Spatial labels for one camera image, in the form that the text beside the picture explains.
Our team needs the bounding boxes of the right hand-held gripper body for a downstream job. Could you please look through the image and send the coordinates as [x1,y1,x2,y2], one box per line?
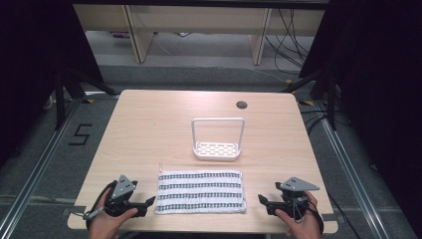
[266,176,321,219]

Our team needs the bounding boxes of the light wooden desk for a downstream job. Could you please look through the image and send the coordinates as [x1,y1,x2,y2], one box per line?
[73,3,326,66]

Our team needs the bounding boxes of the black metal stand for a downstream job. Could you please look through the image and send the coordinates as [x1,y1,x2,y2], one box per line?
[281,64,339,131]
[53,64,121,131]

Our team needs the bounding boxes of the white drying rack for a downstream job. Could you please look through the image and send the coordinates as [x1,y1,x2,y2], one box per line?
[190,117,247,162]

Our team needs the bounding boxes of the dark curtain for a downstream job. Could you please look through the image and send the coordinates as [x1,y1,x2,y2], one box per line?
[298,0,422,232]
[0,0,105,168]

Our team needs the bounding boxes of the person's right hand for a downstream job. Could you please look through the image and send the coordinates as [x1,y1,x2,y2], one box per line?
[274,190,323,239]

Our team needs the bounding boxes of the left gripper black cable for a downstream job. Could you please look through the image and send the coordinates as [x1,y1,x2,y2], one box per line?
[82,179,119,231]

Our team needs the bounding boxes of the black floor cables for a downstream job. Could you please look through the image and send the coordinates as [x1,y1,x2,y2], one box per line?
[300,109,330,135]

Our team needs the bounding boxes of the aluminium floor rail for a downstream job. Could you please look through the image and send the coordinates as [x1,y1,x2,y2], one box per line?
[0,99,84,239]
[317,100,390,239]

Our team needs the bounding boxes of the hanging black cables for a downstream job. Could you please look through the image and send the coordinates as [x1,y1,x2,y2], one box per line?
[264,8,316,74]

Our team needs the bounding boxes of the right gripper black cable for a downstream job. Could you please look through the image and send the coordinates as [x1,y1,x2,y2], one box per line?
[292,195,325,233]

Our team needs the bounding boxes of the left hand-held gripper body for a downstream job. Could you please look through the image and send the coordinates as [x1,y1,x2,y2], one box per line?
[105,174,148,219]

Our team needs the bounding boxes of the striped white cloth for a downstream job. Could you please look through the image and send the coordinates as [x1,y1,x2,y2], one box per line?
[154,161,248,215]

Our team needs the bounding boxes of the person's left hand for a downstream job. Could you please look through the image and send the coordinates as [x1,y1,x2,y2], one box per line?
[87,189,139,239]

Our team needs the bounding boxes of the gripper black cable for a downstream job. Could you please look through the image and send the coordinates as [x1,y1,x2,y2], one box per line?
[82,179,119,231]
[292,195,325,233]

